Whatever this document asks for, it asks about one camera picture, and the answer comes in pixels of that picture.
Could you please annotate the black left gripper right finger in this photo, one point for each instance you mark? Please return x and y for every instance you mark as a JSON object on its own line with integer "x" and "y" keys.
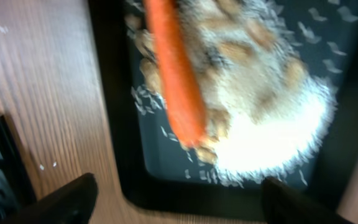
{"x": 281, "y": 204}

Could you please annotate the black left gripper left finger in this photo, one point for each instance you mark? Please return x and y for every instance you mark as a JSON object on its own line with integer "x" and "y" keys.
{"x": 72, "y": 203}

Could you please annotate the pile of white rice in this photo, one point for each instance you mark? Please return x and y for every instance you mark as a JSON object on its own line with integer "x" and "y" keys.
{"x": 317, "y": 33}

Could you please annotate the orange carrot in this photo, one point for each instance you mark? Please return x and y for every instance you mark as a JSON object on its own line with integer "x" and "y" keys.
{"x": 186, "y": 110}

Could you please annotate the pile of peanuts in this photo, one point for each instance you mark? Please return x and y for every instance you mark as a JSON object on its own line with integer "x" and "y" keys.
{"x": 251, "y": 83}

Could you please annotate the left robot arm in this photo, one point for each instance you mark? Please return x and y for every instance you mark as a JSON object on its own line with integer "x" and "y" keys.
{"x": 155, "y": 175}

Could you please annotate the black rectangular tray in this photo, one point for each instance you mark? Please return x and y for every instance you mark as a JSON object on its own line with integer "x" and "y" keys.
{"x": 328, "y": 174}

